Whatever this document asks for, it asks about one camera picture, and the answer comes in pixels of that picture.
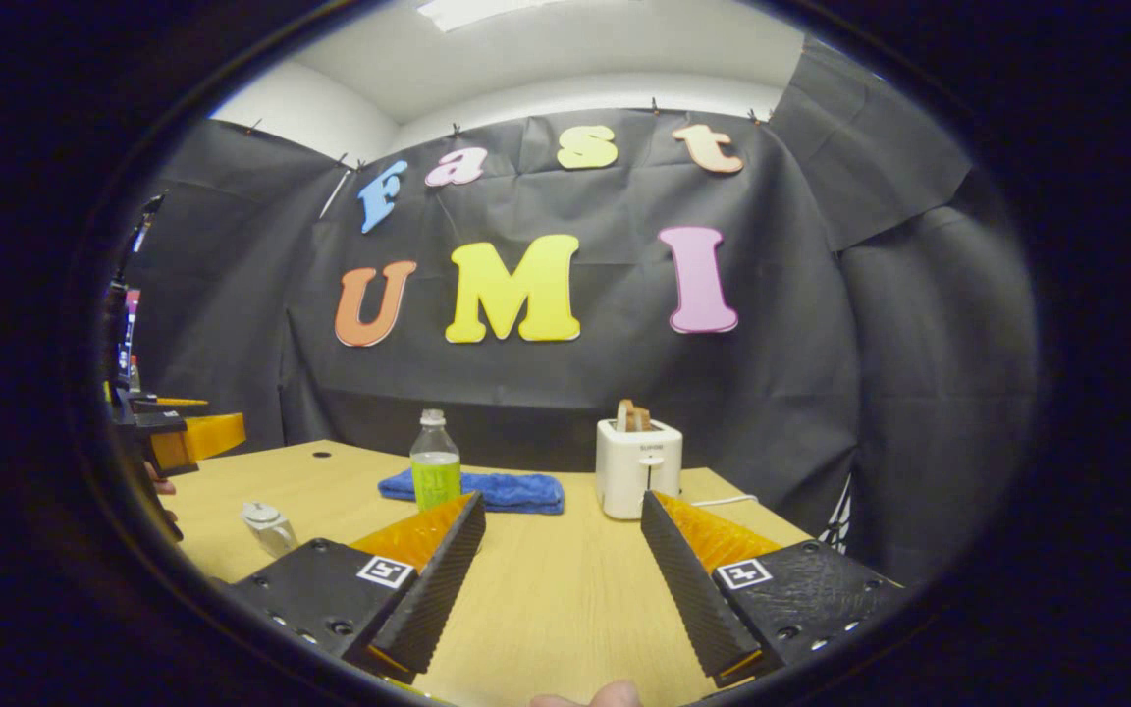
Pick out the blue folded towel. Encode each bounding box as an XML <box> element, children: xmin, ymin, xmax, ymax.
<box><xmin>378</xmin><ymin>469</ymin><xmax>565</xmax><ymax>516</ymax></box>

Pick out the ceiling light panel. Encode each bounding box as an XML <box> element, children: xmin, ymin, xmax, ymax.
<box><xmin>416</xmin><ymin>0</ymin><xmax>566</xmax><ymax>32</ymax></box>

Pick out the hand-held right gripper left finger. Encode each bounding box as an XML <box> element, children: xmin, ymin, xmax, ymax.
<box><xmin>230</xmin><ymin>491</ymin><xmax>488</xmax><ymax>685</ymax></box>

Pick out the green label water bottle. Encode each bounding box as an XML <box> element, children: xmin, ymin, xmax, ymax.
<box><xmin>410</xmin><ymin>409</ymin><xmax>461</xmax><ymax>512</ymax></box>

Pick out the white teacup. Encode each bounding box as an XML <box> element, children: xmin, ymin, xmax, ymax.
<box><xmin>251</xmin><ymin>517</ymin><xmax>299</xmax><ymax>559</ymax></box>

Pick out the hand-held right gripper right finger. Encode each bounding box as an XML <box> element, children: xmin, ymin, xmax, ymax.
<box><xmin>640</xmin><ymin>491</ymin><xmax>910</xmax><ymax>688</ymax></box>

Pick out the white toaster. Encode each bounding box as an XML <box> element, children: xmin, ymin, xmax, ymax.
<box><xmin>595</xmin><ymin>417</ymin><xmax>684</xmax><ymax>520</ymax></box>

